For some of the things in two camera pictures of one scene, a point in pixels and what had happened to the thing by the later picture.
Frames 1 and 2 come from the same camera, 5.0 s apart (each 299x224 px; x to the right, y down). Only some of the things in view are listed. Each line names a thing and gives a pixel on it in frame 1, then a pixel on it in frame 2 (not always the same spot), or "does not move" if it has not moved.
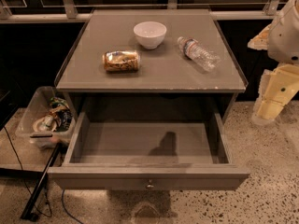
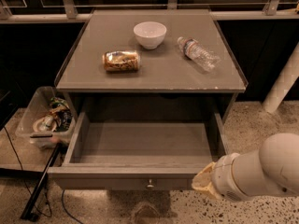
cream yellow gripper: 285,37 → 224,176
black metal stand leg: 28,214 does not move
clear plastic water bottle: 192,49 does not move
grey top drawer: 148,151 does not move
